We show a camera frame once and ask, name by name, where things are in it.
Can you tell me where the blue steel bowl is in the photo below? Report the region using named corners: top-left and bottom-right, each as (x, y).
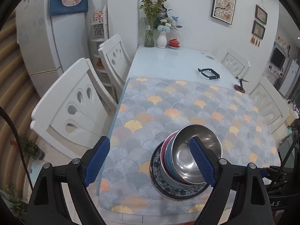
top-left (170, 124), bottom-right (223, 185)

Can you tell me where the blue patterned plate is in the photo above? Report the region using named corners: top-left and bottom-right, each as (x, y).
top-left (149, 143), bottom-right (209, 200)

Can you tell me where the red steel bowl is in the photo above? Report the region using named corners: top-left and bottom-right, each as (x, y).
top-left (160, 131), bottom-right (181, 183)

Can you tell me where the white chair near left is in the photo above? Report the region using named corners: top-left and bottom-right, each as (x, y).
top-left (31, 58), bottom-right (117, 159)

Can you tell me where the white chair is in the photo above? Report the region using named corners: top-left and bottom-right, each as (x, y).
top-left (98, 34), bottom-right (132, 97)
top-left (250, 77), bottom-right (289, 133)
top-left (31, 58), bottom-right (117, 159)
top-left (222, 49), bottom-right (251, 78)

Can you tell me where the white chair near right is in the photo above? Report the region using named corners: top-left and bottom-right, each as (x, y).
top-left (250, 77), bottom-right (289, 133)

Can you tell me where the scallop patterned placemat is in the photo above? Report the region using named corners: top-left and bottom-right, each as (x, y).
top-left (99, 78), bottom-right (280, 216)

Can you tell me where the white chair far right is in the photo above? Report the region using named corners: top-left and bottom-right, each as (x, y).
top-left (222, 49), bottom-right (251, 78)

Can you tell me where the white chair far left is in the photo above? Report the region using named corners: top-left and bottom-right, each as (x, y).
top-left (98, 34), bottom-right (132, 97)

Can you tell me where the black microwave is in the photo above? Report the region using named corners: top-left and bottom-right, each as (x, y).
top-left (270, 47), bottom-right (286, 69)

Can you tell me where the white refrigerator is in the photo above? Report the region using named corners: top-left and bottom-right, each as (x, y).
top-left (16, 0), bottom-right (89, 97)

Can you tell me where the white flower vase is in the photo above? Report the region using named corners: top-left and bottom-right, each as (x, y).
top-left (157, 31), bottom-right (167, 49)

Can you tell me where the white corner shelf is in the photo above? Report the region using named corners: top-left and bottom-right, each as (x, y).
top-left (88, 5), bottom-right (109, 74)

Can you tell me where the small framed picture lower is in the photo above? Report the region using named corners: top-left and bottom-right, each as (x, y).
top-left (252, 21), bottom-right (266, 40)

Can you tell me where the small framed picture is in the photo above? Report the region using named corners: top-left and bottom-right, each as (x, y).
top-left (255, 5), bottom-right (268, 25)
top-left (252, 21), bottom-right (266, 40)

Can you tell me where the small framed picture upper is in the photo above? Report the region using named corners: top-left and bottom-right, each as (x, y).
top-left (255, 5), bottom-right (268, 25)

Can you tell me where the glass vase with greenery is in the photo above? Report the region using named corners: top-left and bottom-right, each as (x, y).
top-left (139, 0), bottom-right (167, 47)

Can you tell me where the large framed wall picture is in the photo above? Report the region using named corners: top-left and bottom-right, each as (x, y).
top-left (211, 0), bottom-right (236, 25)

